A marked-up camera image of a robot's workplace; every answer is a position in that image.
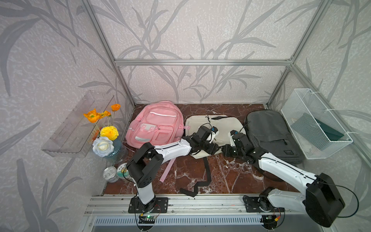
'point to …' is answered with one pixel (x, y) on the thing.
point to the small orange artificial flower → (115, 107)
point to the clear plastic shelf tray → (72, 138)
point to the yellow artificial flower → (109, 131)
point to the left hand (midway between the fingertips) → (215, 146)
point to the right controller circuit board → (270, 221)
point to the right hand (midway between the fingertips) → (220, 149)
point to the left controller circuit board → (147, 219)
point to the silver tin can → (110, 174)
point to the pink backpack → (160, 123)
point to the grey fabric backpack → (269, 131)
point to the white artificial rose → (103, 146)
